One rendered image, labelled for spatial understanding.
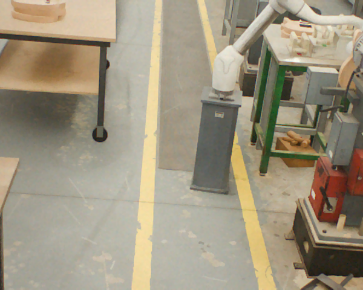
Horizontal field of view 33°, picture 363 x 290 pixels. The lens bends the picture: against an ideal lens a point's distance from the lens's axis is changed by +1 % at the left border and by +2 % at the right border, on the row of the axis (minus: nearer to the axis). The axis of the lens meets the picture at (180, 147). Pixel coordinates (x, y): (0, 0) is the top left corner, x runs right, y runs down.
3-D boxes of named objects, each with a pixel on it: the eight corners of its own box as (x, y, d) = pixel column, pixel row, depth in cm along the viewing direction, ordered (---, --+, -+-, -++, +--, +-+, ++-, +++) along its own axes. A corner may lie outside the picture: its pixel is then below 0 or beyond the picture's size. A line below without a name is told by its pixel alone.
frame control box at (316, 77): (345, 125, 342) (356, 82, 331) (307, 122, 341) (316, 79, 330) (334, 109, 364) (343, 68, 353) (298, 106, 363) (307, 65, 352)
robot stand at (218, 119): (189, 189, 433) (200, 99, 403) (193, 171, 458) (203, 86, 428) (227, 194, 432) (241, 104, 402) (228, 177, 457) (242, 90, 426)
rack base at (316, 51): (333, 60, 435) (336, 47, 431) (310, 57, 435) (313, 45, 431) (326, 49, 460) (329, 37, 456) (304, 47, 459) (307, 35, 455)
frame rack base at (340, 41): (354, 61, 435) (360, 38, 428) (333, 60, 435) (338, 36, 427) (346, 51, 460) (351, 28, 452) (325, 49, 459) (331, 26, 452)
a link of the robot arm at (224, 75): (211, 90, 405) (215, 58, 396) (211, 81, 422) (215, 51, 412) (235, 92, 405) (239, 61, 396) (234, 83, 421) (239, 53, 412)
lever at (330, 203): (335, 215, 347) (342, 188, 339) (313, 214, 346) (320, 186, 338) (334, 212, 349) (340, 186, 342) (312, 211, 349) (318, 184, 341)
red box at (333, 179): (337, 223, 352) (351, 168, 336) (316, 222, 352) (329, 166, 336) (327, 201, 375) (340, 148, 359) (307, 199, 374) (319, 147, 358)
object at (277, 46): (337, 163, 458) (361, 67, 425) (261, 156, 454) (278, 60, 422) (319, 129, 514) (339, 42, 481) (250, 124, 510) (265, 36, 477)
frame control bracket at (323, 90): (354, 96, 346) (356, 90, 344) (320, 94, 344) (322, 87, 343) (352, 94, 349) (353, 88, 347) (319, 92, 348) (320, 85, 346)
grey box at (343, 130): (348, 166, 342) (372, 74, 318) (330, 165, 341) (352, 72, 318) (341, 154, 355) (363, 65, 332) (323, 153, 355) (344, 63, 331)
